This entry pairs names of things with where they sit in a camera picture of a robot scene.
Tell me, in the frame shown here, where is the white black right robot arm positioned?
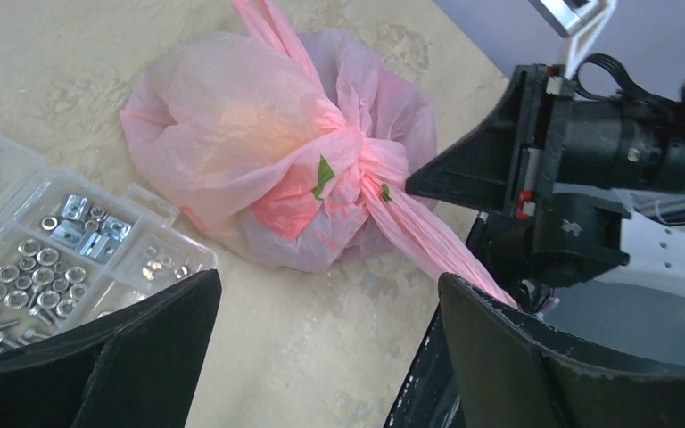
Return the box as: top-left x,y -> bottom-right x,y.
405,53 -> 685,311

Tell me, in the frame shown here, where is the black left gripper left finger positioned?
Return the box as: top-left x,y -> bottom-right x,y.
0,269 -> 222,427

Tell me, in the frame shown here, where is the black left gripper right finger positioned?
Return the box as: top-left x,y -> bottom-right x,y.
438,273 -> 685,427

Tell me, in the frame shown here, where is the clear plastic screw organizer box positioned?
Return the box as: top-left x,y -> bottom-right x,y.
0,135 -> 218,354

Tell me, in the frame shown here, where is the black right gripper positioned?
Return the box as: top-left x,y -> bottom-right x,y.
405,63 -> 685,308

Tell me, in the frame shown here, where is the pink plastic bag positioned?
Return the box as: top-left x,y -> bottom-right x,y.
120,1 -> 513,305

